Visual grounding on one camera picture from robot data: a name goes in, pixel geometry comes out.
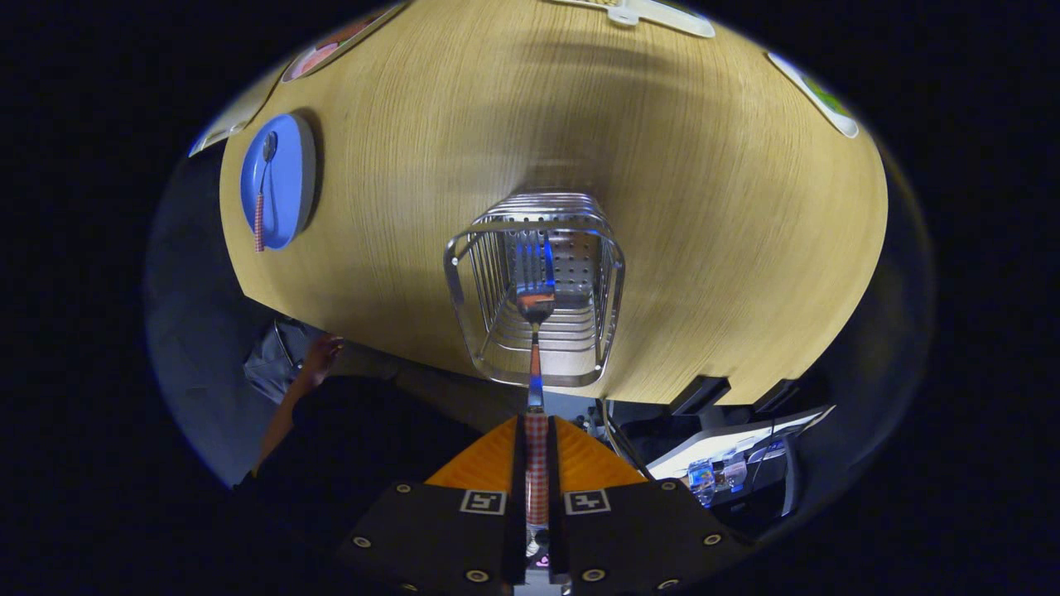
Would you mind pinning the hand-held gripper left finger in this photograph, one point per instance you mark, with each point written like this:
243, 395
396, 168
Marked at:
518, 497

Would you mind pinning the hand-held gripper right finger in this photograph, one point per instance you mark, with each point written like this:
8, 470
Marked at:
556, 497

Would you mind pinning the clear plastic bottle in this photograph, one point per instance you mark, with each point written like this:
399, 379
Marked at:
734, 473
701, 482

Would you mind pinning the person's black clothing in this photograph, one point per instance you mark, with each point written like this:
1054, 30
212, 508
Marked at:
373, 463

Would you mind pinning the grey bag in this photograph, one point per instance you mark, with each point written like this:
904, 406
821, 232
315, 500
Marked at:
269, 368

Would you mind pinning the blue plate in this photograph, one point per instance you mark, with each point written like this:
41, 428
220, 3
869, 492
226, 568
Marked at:
290, 190

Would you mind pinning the white toaster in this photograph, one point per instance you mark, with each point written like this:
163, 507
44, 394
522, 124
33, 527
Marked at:
240, 116

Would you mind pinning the white coaster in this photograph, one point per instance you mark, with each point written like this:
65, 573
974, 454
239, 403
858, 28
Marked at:
787, 74

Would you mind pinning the cream plate with meat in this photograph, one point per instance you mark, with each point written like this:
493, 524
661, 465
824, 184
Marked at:
331, 50

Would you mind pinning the white divided tray with beans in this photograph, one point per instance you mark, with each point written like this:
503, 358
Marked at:
662, 16

